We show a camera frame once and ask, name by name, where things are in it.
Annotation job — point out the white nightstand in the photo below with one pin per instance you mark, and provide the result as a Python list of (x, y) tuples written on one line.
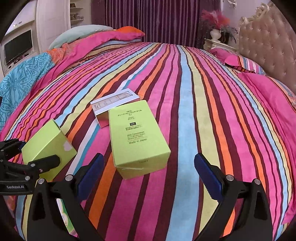
[(211, 44)]

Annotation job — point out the white wardrobe cabinet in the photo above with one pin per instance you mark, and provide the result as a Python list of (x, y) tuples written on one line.
[(46, 20)]

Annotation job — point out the pink striped pillow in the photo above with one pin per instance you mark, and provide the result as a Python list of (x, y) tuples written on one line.
[(237, 61)]

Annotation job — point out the purple curtain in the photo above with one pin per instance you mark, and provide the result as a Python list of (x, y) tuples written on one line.
[(171, 21)]

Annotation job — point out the light green pillow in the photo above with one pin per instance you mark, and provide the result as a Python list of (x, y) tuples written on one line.
[(77, 33)]

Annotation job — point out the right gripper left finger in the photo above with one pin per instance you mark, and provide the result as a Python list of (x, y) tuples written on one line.
[(45, 221)]

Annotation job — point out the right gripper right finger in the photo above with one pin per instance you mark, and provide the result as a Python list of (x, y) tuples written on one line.
[(254, 219)]

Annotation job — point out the black television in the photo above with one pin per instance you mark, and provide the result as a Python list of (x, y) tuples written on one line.
[(18, 46)]

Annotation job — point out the white vase with flowers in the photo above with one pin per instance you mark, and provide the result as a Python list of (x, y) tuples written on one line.
[(216, 20)]

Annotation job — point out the blue patterned duvet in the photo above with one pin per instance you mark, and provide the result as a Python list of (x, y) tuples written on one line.
[(18, 83)]

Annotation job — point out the striped colourful bed sheet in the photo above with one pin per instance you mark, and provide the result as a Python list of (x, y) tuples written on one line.
[(200, 105)]

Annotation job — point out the beige tufted headboard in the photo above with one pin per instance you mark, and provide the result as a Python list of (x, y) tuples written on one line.
[(268, 39)]

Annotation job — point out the large lime green box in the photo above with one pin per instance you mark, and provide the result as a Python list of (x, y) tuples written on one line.
[(137, 143)]

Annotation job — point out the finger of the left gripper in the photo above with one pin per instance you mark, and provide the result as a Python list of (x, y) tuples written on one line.
[(10, 148), (41, 166)]

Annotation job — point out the white pink cosmetic box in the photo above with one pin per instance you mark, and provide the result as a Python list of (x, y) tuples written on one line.
[(101, 106)]

